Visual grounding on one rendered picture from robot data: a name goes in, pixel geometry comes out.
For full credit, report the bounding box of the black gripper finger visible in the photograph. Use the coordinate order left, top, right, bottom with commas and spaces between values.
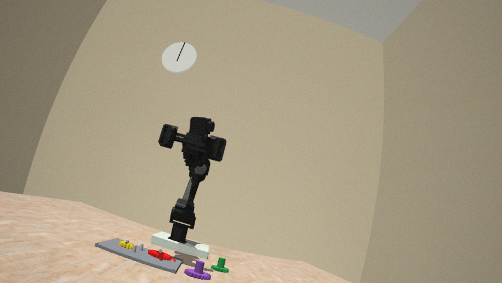
163, 125, 179, 147
204, 135, 220, 158

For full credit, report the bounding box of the red gear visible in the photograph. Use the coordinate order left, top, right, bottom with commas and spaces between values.
148, 250, 172, 260

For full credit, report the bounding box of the green gear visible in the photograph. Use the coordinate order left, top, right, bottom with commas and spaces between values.
211, 257, 229, 273

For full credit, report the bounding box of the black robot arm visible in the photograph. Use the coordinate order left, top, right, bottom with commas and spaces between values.
168, 117, 215, 244

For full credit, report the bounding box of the yellow gear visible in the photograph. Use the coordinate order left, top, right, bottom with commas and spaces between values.
119, 241, 133, 249

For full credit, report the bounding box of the purple gear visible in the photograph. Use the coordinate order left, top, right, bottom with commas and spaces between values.
184, 261, 211, 280

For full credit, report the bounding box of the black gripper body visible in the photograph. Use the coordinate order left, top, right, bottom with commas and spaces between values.
158, 124, 226, 162

